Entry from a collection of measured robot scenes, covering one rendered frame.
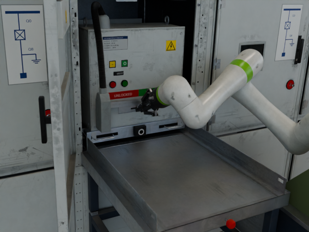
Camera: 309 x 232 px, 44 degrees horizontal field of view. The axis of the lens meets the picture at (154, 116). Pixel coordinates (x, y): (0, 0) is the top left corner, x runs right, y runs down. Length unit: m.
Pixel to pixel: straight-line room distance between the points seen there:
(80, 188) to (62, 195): 0.71
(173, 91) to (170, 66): 0.47
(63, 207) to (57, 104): 0.32
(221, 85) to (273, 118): 0.38
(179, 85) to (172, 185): 0.39
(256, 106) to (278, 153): 0.70
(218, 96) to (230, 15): 0.55
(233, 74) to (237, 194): 0.50
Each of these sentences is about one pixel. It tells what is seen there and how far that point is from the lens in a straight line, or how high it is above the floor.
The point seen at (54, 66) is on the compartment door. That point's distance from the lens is 1.05.
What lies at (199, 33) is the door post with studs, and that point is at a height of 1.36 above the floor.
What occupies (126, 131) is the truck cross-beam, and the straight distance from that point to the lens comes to 1.90.
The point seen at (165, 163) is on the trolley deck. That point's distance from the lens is 1.70.
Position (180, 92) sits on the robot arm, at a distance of 1.47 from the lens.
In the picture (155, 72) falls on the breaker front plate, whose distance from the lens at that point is 1.89.
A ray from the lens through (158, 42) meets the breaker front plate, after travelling 1.87.
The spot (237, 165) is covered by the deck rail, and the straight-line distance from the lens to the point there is 1.74.
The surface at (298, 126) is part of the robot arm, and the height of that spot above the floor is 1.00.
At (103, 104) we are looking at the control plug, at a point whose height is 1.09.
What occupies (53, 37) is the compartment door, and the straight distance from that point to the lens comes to 1.03.
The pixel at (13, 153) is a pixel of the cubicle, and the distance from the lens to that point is 1.72.
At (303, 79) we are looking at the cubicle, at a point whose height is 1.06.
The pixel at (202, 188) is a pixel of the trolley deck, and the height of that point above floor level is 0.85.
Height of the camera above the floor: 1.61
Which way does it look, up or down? 20 degrees down
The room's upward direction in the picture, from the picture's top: 2 degrees clockwise
